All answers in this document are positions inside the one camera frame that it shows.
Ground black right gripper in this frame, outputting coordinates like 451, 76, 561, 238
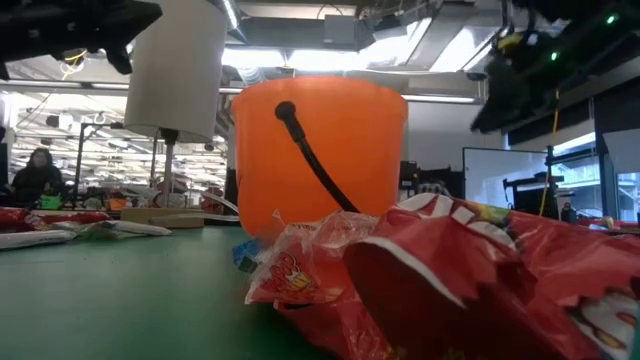
469, 24, 566, 134

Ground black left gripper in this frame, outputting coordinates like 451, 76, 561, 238
0, 0, 164, 81

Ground red white-lettered candy bag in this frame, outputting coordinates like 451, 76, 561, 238
343, 192, 640, 360

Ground orange plastic bucket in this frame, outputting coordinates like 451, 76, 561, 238
230, 75, 410, 239

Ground white blue candy bar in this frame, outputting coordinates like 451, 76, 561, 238
102, 219, 174, 237
232, 238, 264, 274
0, 228, 79, 251

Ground red clear candy pack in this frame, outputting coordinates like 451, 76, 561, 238
244, 209, 379, 306

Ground red crinkled candy wrapper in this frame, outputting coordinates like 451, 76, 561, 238
277, 294, 396, 360

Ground white board panel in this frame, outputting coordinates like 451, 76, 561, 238
462, 147, 549, 209

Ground white table lamp wooden base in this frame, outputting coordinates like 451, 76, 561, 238
119, 0, 230, 230

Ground black equipment stand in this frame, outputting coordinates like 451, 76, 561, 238
502, 144, 565, 219

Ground black equipment cases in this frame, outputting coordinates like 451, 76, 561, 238
398, 159, 464, 200

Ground black light stand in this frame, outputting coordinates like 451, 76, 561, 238
73, 121, 126, 209

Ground grey ceiling box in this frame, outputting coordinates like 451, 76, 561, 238
323, 14, 359, 50

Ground person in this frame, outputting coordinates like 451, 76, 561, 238
9, 147, 66, 207

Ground green table mat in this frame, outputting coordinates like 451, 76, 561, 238
0, 225, 346, 360

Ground yellow hanging cable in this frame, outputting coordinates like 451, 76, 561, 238
538, 89, 561, 217

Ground yellow black cable reel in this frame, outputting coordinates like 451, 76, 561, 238
58, 47, 90, 81

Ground white lamp cable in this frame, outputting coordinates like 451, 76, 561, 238
148, 191, 241, 223

